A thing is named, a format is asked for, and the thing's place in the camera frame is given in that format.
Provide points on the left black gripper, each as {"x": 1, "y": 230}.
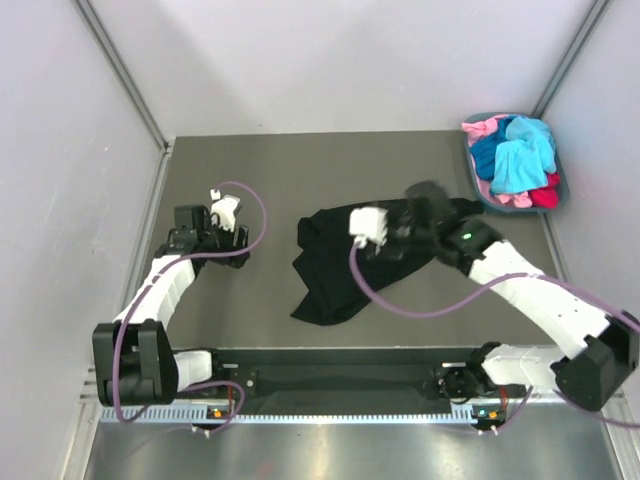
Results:
{"x": 242, "y": 233}

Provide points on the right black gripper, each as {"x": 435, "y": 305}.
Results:
{"x": 407, "y": 214}

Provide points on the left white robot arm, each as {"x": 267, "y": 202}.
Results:
{"x": 132, "y": 354}

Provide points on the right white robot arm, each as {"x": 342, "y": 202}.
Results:
{"x": 595, "y": 346}

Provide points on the dark blue t shirt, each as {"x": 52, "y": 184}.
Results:
{"x": 484, "y": 154}

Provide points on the pink t shirt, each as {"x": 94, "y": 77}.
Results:
{"x": 478, "y": 130}

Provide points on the blue-grey laundry basket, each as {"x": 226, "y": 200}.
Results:
{"x": 519, "y": 204}

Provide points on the light cyan t shirt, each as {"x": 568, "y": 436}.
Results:
{"x": 525, "y": 158}

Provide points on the red t shirt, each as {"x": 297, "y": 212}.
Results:
{"x": 546, "y": 197}

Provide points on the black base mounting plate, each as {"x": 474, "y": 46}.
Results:
{"x": 429, "y": 373}

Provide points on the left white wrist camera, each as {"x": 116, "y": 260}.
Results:
{"x": 223, "y": 210}

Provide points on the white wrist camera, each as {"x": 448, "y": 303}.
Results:
{"x": 368, "y": 227}
{"x": 223, "y": 210}

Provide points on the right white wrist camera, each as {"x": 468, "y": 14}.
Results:
{"x": 368, "y": 227}

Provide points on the grey slotted cable duct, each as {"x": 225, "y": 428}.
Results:
{"x": 215, "y": 412}

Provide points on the left aluminium corner post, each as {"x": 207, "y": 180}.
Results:
{"x": 96, "y": 27}

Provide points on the aluminium corner post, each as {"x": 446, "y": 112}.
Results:
{"x": 96, "y": 27}
{"x": 586, "y": 28}

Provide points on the right aluminium corner post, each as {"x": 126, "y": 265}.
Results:
{"x": 586, "y": 28}

